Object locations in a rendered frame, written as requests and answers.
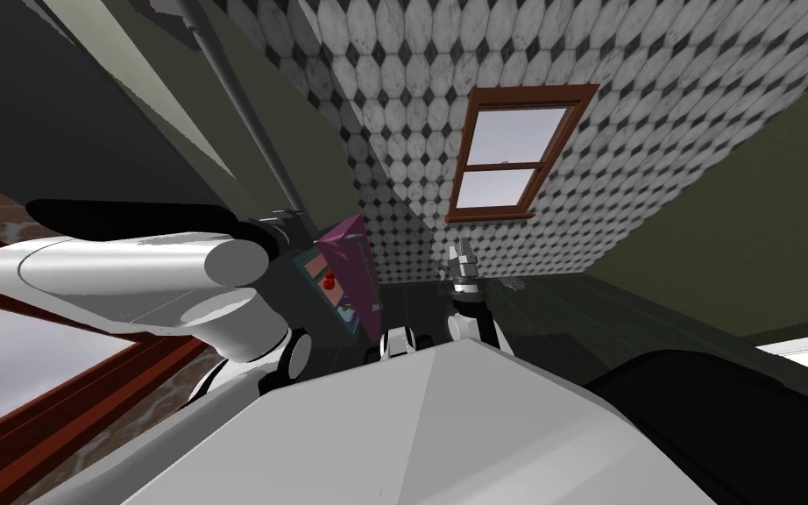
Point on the brown framed window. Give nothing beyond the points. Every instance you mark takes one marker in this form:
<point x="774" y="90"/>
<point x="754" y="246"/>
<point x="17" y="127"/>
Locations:
<point x="516" y="151"/>

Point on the grey long bar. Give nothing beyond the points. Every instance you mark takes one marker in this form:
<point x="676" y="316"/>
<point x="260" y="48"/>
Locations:
<point x="246" y="105"/>

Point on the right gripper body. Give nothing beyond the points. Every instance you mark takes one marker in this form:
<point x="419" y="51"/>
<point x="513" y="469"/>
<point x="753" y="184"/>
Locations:
<point x="463" y="268"/>

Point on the red-brown framed window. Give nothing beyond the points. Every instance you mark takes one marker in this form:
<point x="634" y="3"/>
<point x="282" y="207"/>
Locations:
<point x="18" y="365"/>

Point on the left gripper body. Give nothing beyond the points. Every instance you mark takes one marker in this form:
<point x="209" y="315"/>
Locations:
<point x="283" y="231"/>

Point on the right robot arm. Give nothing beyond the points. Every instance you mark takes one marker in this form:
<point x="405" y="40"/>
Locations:
<point x="726" y="428"/>

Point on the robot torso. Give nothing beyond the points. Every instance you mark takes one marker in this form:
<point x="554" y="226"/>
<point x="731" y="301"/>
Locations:
<point x="411" y="435"/>

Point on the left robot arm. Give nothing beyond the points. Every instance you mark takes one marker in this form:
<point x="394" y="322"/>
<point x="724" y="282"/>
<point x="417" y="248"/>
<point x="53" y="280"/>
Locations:
<point x="123" y="277"/>

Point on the purple and teal box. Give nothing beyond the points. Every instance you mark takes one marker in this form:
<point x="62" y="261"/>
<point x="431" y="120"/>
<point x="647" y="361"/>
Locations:
<point x="355" y="277"/>

